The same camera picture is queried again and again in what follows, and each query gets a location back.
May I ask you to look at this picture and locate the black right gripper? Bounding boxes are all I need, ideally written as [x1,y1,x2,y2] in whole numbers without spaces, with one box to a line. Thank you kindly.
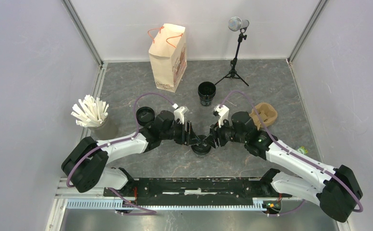
[202,116,247,149]

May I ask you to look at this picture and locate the green toy figure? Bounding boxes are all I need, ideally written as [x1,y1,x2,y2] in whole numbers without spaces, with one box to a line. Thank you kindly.
[296,146,309,155]

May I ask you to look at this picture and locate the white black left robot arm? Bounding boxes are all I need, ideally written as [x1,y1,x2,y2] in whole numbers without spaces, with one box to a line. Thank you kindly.
[61,106,203,196]

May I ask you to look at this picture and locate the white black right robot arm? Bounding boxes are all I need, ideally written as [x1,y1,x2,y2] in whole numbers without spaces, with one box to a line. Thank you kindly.
[206,106,363,223]

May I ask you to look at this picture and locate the stack of black lids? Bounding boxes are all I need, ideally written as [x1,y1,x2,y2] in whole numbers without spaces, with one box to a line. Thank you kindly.
[136,106,155,126]

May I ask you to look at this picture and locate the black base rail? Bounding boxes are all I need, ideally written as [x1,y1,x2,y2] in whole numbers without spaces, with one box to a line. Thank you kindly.
[56,177,334,211]

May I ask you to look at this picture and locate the black cup lid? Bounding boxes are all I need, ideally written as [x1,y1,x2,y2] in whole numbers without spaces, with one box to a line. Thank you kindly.
[191,135,211,151]

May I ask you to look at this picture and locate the single black coffee cup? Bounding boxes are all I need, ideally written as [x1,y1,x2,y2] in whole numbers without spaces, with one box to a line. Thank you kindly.
[193,150,210,158]

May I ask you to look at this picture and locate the microphone on black tripod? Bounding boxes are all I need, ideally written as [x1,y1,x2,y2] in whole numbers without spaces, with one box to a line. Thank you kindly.
[215,16,249,86]

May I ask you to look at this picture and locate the stack of black cups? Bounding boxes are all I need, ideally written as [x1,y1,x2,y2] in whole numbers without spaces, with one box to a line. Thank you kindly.
[198,81,216,106]

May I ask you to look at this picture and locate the paper takeout bag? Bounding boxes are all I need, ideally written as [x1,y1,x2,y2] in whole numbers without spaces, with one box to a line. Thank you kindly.
[148,23,187,92]

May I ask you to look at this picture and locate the white straws in cup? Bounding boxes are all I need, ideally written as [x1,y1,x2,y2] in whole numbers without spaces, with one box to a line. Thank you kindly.
[71,95,118,140]

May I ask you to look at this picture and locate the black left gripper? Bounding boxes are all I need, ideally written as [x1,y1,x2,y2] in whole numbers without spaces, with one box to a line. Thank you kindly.
[161,119,201,146]

